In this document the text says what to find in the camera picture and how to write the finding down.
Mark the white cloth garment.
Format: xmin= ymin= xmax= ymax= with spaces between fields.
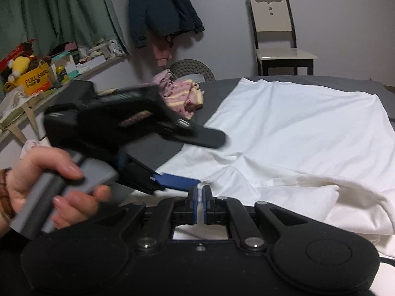
xmin=155 ymin=77 xmax=395 ymax=258

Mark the pink yellow striped clothes pile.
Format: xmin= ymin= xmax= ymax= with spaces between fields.
xmin=151 ymin=69 xmax=204 ymax=120

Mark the person's left hand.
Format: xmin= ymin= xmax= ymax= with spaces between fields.
xmin=1 ymin=146 xmax=117 ymax=239

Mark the grey bed sheet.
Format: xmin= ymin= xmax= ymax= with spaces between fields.
xmin=127 ymin=75 xmax=394 ymax=170

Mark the white plastic bucket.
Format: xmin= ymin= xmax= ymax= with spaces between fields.
xmin=175 ymin=74 xmax=206 ymax=84

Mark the yellow cardboard box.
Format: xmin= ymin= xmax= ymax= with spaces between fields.
xmin=3 ymin=62 xmax=52 ymax=95

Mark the cluttered window shelf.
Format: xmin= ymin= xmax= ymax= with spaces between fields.
xmin=1 ymin=39 xmax=127 ymax=144

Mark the pink hanging garment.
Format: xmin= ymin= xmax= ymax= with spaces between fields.
xmin=151 ymin=34 xmax=173 ymax=68

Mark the yellow plush toy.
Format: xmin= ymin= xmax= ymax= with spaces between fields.
xmin=7 ymin=55 xmax=36 ymax=82

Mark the green curtain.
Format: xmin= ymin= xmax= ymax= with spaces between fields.
xmin=1 ymin=0 xmax=129 ymax=57

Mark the dark teal hanging jacket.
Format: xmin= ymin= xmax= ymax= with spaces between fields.
xmin=129 ymin=0 xmax=205 ymax=49

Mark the beige wooden chair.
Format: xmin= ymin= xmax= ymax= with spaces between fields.
xmin=246 ymin=0 xmax=317 ymax=76

